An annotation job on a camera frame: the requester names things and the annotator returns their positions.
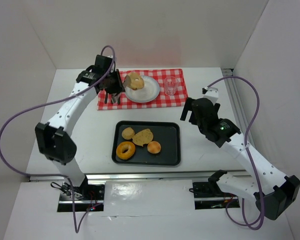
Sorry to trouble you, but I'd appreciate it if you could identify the pale bagel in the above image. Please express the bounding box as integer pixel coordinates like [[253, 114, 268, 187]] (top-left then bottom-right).
[[126, 72, 145, 91]]

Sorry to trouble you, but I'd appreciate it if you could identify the orange glazed donut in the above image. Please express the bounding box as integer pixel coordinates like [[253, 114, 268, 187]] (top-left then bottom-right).
[[116, 141, 136, 160]]

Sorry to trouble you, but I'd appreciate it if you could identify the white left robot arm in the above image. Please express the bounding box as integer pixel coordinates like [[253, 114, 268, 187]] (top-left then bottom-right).
[[35, 54, 125, 195]]

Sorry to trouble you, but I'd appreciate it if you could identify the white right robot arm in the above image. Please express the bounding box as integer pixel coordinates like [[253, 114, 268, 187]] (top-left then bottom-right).
[[180, 87, 300, 221]]

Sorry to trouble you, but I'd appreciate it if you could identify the flat bread slice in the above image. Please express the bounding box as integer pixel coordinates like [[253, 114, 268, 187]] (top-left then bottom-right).
[[132, 128, 154, 147]]

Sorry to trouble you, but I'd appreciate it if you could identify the round bread bun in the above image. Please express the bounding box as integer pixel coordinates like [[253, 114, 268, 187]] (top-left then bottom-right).
[[147, 141, 162, 155]]

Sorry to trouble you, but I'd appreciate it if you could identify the white plate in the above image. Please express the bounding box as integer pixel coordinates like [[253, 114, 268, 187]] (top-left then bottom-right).
[[125, 75, 160, 103]]

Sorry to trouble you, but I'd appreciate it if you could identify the clear drinking glass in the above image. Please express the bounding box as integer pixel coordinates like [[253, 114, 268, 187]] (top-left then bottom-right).
[[163, 76, 179, 96]]

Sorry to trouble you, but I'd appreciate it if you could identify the black baking tray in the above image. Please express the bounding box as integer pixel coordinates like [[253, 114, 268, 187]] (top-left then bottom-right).
[[111, 120, 181, 167]]

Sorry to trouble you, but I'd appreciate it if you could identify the small round muffin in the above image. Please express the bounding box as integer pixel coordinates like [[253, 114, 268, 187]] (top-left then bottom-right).
[[121, 127, 135, 140]]

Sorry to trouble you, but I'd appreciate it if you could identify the aluminium side rail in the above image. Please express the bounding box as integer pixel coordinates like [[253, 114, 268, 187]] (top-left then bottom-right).
[[224, 78, 249, 133]]

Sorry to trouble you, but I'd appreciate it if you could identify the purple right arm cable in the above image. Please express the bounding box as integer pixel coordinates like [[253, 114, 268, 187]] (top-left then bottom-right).
[[206, 75, 267, 230]]

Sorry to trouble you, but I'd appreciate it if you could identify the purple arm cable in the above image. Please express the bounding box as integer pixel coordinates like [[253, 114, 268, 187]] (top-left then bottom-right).
[[206, 75, 267, 230], [0, 45, 116, 234]]

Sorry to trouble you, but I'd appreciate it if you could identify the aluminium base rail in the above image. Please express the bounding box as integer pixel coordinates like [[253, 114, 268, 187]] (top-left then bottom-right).
[[27, 169, 250, 183]]

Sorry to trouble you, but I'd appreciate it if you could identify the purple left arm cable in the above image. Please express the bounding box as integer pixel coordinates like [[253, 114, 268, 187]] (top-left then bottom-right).
[[0, 45, 116, 234]]

